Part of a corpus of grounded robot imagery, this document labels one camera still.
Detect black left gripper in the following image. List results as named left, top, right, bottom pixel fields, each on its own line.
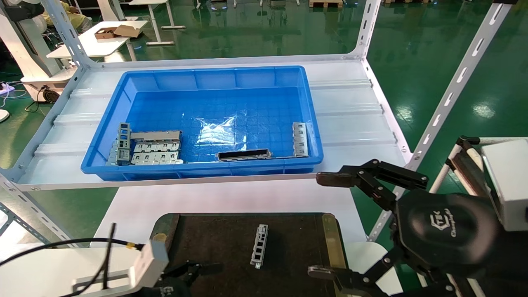
left=139, top=261, right=226, bottom=297

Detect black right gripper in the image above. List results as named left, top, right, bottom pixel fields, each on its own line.
left=307, top=158, right=502, bottom=297

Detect perforated grey metal part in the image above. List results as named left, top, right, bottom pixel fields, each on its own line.
left=250, top=224, right=269, bottom=269

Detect slotted flat metal part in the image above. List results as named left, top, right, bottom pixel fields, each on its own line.
left=132, top=141, right=182, bottom=154
left=130, top=151, right=185, bottom=166

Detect dark hollow metal part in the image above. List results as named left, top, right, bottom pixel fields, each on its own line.
left=217, top=148, right=274, bottom=162

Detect long grey metal bar part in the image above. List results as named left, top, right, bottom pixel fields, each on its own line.
left=131, top=130, right=183, bottom=144

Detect upright perforated metal part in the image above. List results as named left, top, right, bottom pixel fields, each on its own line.
left=107, top=122, right=133, bottom=167

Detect black work mat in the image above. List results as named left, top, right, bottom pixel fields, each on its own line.
left=148, top=212, right=350, bottom=297

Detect white metal shelf rack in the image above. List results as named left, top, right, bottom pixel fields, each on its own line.
left=0, top=0, right=517, bottom=249

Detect slotted silver metal strip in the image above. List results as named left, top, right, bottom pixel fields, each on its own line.
left=292, top=122, right=309, bottom=158

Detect large blue plastic bin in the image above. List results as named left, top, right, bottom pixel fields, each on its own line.
left=80, top=65, right=325, bottom=182

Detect white table with cardboard box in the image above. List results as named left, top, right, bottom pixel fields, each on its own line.
left=46, top=19, right=149, bottom=63

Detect open cardboard box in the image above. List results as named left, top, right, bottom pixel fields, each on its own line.
left=94, top=24, right=141, bottom=40

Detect white desk with metal legs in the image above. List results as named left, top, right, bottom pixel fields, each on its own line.
left=127, top=0, right=187, bottom=46

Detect white humanoid robot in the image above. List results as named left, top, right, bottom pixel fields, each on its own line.
left=0, top=0, right=78, bottom=104

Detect seated person in yellow gown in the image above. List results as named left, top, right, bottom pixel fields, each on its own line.
left=42, top=0, right=92, bottom=33

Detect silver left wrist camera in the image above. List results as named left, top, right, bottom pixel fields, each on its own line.
left=72, top=239, right=170, bottom=296

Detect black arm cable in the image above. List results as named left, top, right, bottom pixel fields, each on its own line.
left=0, top=222, right=146, bottom=297

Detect white tube frame black joints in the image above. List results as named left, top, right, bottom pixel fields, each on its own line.
left=428, top=135, right=528, bottom=195

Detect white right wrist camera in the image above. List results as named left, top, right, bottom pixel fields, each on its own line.
left=480, top=138, right=528, bottom=232

